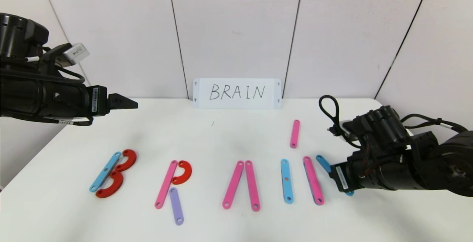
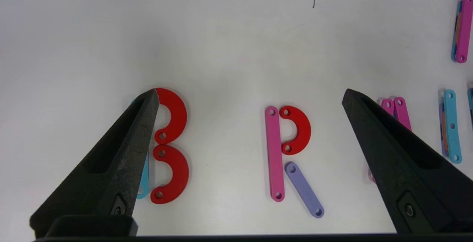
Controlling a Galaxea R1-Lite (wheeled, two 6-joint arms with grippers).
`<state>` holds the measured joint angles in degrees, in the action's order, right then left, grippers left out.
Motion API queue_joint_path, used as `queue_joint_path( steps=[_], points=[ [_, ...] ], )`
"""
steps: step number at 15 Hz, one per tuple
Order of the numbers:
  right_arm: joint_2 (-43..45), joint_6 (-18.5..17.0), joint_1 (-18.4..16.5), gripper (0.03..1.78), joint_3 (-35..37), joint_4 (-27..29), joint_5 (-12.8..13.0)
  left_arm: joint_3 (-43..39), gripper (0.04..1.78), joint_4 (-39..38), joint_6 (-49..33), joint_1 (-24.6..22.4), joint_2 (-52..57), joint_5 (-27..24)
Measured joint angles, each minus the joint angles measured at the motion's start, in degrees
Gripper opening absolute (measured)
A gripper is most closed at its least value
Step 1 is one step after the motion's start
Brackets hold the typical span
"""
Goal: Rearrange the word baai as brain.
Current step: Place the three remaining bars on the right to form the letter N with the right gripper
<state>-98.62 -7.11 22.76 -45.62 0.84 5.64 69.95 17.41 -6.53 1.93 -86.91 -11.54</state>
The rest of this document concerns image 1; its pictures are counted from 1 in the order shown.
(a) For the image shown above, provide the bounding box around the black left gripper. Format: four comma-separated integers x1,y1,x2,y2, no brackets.
42,81,139,117

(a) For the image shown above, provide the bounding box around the pink bar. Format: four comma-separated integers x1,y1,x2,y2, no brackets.
155,160,178,209
289,120,300,149
303,156,325,206
222,160,245,209
244,160,261,212

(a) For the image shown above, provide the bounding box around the small red arc piece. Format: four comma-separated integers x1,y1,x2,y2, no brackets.
171,160,193,185

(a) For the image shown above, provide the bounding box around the short purple bar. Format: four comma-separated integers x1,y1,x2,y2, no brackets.
169,187,184,226

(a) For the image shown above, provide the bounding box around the white BRAIN word sign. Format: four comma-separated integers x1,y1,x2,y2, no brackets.
193,79,282,109

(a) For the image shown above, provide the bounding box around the large red arc piece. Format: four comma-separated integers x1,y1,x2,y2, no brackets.
96,171,124,198
115,149,137,172

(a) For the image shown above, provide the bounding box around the blue bar with orange dot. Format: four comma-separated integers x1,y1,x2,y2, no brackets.
280,159,294,204

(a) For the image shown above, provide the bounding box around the black left camera cable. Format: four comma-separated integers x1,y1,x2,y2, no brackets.
57,68,86,83

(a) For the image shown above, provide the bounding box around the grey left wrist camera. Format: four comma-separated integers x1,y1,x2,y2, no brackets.
62,43,90,65

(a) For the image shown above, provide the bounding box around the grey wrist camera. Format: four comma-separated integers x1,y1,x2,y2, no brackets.
334,120,356,137
62,43,90,65

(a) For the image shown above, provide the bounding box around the looped black camera cable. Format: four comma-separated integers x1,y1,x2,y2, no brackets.
319,95,362,149

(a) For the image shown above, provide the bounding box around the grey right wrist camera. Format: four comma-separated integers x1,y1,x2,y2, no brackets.
334,120,356,137

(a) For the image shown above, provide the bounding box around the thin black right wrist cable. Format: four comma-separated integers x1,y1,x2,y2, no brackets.
401,113,469,134

